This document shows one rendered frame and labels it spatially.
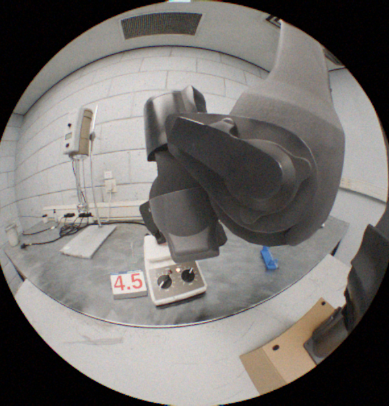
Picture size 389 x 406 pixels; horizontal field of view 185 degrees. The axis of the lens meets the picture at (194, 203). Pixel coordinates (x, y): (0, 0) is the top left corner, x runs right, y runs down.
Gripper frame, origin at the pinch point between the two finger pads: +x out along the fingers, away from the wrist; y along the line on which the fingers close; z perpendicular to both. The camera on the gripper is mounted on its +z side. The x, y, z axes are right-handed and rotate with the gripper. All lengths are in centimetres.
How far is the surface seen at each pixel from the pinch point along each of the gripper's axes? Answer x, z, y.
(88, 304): -12.4, 32.8, 12.9
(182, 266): 0.3, 8.6, 13.6
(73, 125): -2, 31, -46
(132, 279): -2.2, 22.3, 12.1
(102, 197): 41, 59, -29
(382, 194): -19, -129, 49
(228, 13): -26, -74, -110
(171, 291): -4.8, 12.1, 16.2
